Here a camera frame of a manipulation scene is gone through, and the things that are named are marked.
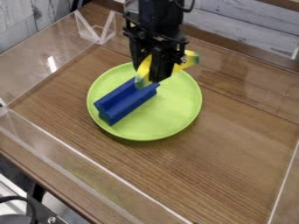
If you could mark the blue plastic block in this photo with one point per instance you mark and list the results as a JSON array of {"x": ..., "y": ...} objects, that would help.
[{"x": 117, "y": 104}]

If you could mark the green round plate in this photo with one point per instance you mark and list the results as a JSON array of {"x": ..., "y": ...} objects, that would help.
[{"x": 163, "y": 116}]

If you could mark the yellow toy banana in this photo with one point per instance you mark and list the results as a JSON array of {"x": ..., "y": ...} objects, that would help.
[{"x": 143, "y": 79}]

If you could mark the clear acrylic triangular bracket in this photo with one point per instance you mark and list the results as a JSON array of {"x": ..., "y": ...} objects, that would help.
[{"x": 95, "y": 33}]

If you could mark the black chair part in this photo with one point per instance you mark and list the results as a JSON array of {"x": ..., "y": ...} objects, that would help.
[{"x": 31, "y": 212}]

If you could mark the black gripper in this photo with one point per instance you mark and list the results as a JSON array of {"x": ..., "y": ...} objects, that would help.
[{"x": 157, "y": 35}]

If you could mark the clear acrylic front wall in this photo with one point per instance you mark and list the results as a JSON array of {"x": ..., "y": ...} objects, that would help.
[{"x": 90, "y": 188}]

